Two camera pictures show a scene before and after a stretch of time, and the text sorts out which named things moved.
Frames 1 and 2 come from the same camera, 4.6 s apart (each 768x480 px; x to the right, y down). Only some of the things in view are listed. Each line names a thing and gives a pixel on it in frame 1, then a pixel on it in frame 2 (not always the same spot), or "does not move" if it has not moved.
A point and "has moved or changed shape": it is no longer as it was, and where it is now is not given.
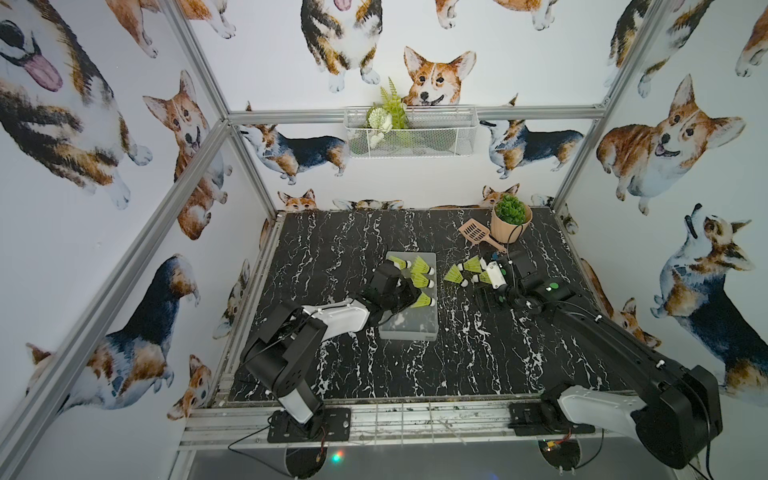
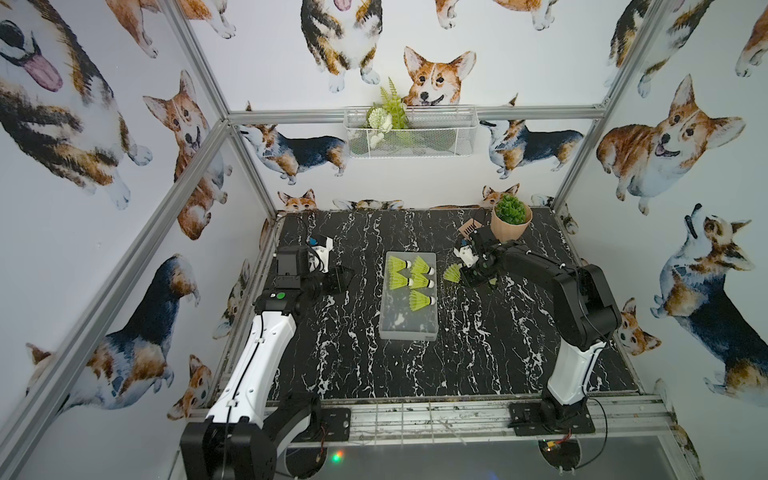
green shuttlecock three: x=454 y=274 does not move
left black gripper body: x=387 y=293 → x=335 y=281
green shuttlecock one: x=420 y=266 does not move
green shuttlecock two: x=400 y=263 does not move
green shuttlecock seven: x=421 y=281 does not move
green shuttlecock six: x=423 y=300 has moved or changed shape
